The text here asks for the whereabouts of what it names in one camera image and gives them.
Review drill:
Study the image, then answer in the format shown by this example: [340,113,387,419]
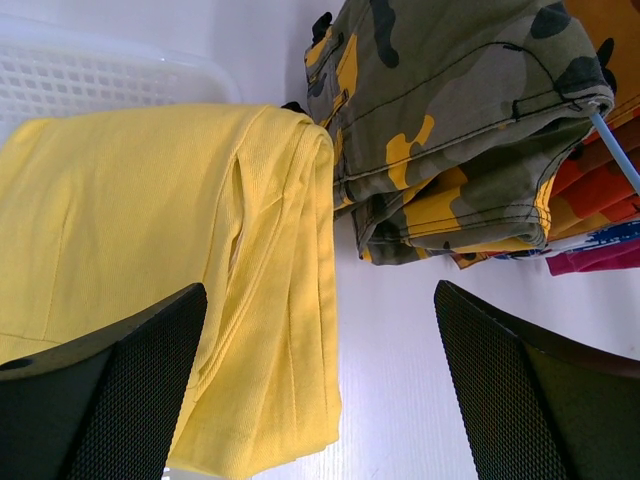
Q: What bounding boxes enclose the olive yellow camouflage trousers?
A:
[305,1,614,265]

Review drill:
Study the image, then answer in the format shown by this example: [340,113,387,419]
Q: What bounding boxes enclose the orange camouflage trousers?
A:
[449,0,640,271]

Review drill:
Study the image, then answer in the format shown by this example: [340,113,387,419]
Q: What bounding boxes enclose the pink trousers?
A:
[547,242,639,276]

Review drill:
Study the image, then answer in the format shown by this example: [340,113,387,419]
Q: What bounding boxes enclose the blue hanger of camouflage trousers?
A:
[590,112,640,195]

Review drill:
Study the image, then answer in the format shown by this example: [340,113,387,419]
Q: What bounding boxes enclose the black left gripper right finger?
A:
[434,280,639,479]

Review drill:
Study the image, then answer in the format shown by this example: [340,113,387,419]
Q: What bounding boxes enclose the white plastic basket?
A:
[1,15,241,139]

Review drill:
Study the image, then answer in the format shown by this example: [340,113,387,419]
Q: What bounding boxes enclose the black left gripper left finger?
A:
[1,283,207,479]

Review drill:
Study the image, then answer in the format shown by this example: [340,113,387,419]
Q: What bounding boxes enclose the blue white patterned trousers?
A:
[493,220,639,260]

